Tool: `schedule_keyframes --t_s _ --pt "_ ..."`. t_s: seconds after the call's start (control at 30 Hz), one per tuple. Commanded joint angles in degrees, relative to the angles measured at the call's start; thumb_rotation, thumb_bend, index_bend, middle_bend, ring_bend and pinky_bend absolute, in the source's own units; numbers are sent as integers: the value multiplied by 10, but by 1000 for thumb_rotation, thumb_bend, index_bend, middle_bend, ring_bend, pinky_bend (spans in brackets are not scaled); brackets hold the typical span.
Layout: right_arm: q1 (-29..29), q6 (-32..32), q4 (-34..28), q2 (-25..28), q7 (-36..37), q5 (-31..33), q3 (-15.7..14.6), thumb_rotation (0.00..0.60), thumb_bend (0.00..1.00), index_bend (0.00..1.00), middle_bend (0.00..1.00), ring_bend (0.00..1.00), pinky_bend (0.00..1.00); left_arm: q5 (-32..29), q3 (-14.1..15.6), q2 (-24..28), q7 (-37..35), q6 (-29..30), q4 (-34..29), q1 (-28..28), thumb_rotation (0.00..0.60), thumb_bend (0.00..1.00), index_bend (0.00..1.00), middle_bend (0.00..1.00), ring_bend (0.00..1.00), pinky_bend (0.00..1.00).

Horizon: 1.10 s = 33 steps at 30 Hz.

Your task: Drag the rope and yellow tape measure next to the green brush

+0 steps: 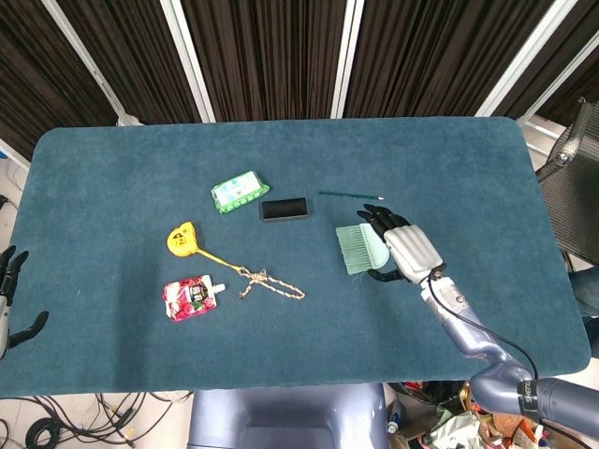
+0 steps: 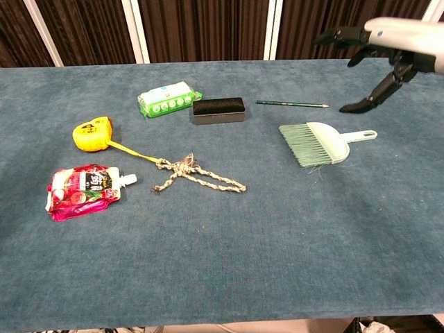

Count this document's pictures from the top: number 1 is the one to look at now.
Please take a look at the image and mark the green pencil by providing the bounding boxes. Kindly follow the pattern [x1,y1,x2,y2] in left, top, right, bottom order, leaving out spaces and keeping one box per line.
[318,190,386,202]

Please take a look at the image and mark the black floor cables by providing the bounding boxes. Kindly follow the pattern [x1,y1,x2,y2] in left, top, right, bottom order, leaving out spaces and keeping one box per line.
[0,391,188,449]

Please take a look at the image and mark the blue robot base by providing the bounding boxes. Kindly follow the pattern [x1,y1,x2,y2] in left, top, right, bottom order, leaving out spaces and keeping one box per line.
[187,383,388,449]

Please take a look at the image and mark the red drink pouch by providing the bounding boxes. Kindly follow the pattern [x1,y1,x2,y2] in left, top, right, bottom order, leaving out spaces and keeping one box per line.
[162,274,226,324]

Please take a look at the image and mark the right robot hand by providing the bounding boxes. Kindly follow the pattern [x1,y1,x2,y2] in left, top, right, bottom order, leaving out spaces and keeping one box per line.
[357,204,447,284]

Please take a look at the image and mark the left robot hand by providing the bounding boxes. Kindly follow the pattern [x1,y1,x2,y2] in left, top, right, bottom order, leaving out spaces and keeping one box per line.
[0,244,50,360]

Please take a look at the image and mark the black mesh chair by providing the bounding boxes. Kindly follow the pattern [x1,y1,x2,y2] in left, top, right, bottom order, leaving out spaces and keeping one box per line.
[534,96,599,268]

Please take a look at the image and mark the green wet wipes pack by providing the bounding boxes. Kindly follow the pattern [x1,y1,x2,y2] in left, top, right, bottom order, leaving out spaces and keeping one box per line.
[210,170,272,215]

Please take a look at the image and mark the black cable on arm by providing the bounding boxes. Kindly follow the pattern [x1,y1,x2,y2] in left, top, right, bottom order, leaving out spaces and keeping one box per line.
[426,269,539,380]

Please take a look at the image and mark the braided beige rope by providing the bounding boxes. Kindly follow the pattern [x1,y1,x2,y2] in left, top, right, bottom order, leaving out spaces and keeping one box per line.
[200,250,307,301]

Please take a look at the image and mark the mint green brush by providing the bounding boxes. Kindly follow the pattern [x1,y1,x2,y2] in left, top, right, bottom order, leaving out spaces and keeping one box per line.
[335,222,399,277]

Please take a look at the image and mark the black rectangular box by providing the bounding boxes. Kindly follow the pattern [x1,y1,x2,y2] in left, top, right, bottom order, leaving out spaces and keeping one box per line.
[259,196,311,223]

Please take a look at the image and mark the blue table mat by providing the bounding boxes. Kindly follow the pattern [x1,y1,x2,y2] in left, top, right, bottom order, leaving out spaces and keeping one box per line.
[0,116,592,399]

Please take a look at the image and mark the yellow tape measure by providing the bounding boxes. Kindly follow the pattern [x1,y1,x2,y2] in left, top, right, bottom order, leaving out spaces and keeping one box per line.
[166,221,203,257]

